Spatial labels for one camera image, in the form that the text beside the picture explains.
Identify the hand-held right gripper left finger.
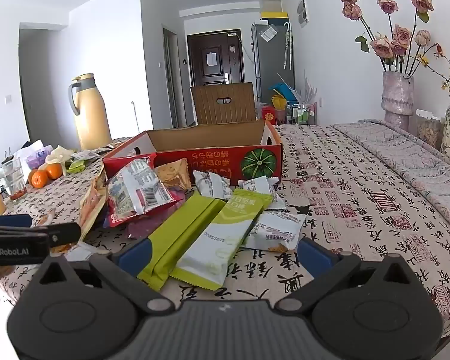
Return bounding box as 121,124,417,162
39,237,176,317

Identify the orange cracker packet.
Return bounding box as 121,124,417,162
155,158,193,192

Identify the calligraphy print tablecloth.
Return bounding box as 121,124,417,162
0,122,450,340

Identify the orange red snack packet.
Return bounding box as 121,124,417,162
79,170,109,242

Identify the brown wooden chair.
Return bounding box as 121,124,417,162
190,82,256,125

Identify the pink textured vase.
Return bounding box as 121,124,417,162
382,71,414,128

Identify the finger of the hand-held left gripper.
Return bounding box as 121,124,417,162
0,222,82,248
0,214,32,227

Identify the wire storage rack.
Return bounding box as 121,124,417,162
287,102,317,125

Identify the dark green snack packet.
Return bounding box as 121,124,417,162
137,191,227,292

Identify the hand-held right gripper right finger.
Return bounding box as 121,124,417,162
276,237,412,316

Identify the dark brown entrance door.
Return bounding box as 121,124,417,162
186,29,246,87

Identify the grey folded quilt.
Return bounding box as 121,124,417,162
332,119,450,233

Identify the white plastic bag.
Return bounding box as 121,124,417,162
14,140,46,162

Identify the dried pink rose bouquet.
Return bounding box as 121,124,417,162
337,0,445,76

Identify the red gift box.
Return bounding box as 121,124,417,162
260,105,278,125

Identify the red cardboard box pumpkin print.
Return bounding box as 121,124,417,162
102,120,284,188

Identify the cream plastic bag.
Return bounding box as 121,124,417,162
47,145,76,176

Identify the glass jar white lid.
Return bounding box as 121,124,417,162
416,109,445,149

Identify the light green white snack packet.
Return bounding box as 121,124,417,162
170,189,274,289

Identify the small green packet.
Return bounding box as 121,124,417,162
65,159,88,174

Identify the grey interior door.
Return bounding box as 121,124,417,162
162,25,184,128

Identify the yellow thermos jug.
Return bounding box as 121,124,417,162
68,73,112,151

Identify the white dried grass bundle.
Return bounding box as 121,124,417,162
296,71,317,104

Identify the purple snack packet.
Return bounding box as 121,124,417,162
105,191,190,240

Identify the purple tissue pack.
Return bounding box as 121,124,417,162
26,149,53,169

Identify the grey refrigerator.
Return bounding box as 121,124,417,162
251,22,296,104

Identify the clear glass cup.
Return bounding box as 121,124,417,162
0,157,26,196

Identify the red white snack packet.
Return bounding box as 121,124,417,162
107,157,178,228

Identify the clear document bag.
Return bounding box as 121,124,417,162
260,23,279,43

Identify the white folded umbrella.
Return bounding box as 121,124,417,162
283,22,294,70

